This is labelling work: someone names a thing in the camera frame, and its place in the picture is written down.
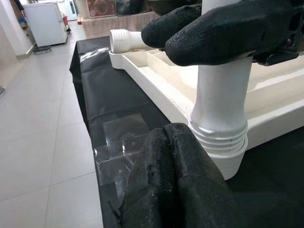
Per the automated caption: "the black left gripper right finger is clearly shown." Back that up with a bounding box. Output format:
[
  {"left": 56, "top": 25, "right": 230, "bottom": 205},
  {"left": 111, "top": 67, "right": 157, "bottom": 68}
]
[{"left": 165, "top": 122, "right": 240, "bottom": 228}]

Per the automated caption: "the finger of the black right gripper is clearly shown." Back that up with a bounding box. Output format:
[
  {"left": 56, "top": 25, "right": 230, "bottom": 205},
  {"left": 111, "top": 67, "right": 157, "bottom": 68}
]
[
  {"left": 141, "top": 4, "right": 202, "bottom": 48},
  {"left": 165, "top": 0, "right": 294, "bottom": 67}
]

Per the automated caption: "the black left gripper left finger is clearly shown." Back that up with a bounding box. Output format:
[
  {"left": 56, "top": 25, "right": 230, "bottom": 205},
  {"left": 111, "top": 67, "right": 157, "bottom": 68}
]
[{"left": 120, "top": 128, "right": 179, "bottom": 228}]

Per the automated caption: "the white plastic table leg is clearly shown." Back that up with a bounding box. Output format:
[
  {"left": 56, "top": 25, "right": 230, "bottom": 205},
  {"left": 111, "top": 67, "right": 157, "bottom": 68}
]
[
  {"left": 109, "top": 28, "right": 167, "bottom": 54},
  {"left": 189, "top": 0, "right": 253, "bottom": 159}
]

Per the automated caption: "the white plastic children table top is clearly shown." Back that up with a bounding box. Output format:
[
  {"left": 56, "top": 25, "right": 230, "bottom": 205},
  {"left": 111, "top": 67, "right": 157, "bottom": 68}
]
[{"left": 108, "top": 46, "right": 304, "bottom": 181}]

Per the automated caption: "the dark crumpled bag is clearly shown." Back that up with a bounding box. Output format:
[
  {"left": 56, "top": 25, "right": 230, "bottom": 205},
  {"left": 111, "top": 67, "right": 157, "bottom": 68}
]
[{"left": 116, "top": 0, "right": 146, "bottom": 16}]

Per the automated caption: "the clear adhesive tape strip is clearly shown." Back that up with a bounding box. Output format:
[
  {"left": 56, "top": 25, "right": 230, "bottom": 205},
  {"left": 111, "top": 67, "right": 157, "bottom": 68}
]
[
  {"left": 94, "top": 139, "right": 149, "bottom": 198},
  {"left": 102, "top": 113, "right": 146, "bottom": 143}
]

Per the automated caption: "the beige cloth covered side table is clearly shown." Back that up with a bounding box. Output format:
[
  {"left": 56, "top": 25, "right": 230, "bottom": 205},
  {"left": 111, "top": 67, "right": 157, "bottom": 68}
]
[{"left": 77, "top": 10, "right": 164, "bottom": 38}]

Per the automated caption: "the red printed box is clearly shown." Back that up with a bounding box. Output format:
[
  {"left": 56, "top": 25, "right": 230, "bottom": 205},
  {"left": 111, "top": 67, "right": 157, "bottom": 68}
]
[{"left": 86, "top": 0, "right": 117, "bottom": 19}]

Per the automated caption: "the clear plastic bag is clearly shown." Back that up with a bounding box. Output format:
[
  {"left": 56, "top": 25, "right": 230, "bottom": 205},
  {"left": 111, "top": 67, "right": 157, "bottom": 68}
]
[{"left": 79, "top": 47, "right": 110, "bottom": 63}]

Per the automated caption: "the black tablecloth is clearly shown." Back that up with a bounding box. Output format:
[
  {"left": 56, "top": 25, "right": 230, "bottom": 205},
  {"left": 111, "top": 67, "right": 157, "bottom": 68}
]
[{"left": 68, "top": 35, "right": 304, "bottom": 228}]

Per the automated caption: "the white tall appliance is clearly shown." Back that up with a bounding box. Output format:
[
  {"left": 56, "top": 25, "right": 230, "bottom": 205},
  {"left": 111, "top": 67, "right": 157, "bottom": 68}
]
[{"left": 63, "top": 0, "right": 79, "bottom": 22}]

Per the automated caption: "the white chest freezer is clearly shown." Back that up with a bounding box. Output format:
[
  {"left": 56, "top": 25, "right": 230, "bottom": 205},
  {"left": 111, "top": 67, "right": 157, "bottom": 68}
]
[{"left": 23, "top": 1, "right": 69, "bottom": 48}]

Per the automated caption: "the black round floor stand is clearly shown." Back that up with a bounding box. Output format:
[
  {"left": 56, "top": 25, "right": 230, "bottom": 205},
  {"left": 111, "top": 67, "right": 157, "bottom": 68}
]
[{"left": 32, "top": 46, "right": 52, "bottom": 55}]

